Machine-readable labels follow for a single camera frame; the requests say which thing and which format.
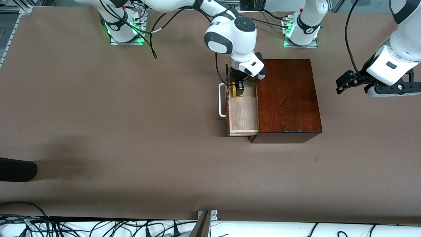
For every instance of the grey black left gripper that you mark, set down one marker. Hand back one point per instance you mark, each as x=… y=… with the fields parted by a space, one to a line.
x=361 y=80

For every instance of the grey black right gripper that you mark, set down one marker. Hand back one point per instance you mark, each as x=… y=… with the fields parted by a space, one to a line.
x=236 y=77

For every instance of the yellow cube block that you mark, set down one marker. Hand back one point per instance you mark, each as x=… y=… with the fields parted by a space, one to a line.
x=236 y=93

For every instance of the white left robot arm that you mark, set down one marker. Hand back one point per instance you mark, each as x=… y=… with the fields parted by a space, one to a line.
x=404 y=49

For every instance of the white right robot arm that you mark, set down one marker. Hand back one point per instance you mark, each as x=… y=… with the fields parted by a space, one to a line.
x=236 y=39

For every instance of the dark wooden cabinet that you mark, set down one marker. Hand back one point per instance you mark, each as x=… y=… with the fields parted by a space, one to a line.
x=286 y=98

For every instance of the black padded cylinder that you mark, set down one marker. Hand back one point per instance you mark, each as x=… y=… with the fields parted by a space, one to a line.
x=16 y=169

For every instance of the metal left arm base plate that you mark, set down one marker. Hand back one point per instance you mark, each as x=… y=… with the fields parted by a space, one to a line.
x=301 y=46

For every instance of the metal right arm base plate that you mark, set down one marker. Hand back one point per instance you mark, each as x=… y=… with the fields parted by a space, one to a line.
x=128 y=43

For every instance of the small metal edge bracket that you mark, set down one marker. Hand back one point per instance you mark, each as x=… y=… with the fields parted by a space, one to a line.
x=213 y=215

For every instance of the dark metal camera strut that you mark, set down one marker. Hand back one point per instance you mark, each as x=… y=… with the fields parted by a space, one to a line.
x=200 y=228

